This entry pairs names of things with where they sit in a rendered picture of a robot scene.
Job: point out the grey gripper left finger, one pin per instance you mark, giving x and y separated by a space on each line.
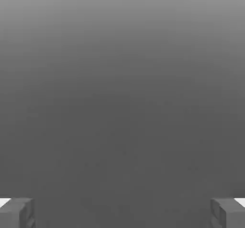
15 213

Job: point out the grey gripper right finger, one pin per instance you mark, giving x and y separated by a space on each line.
229 213

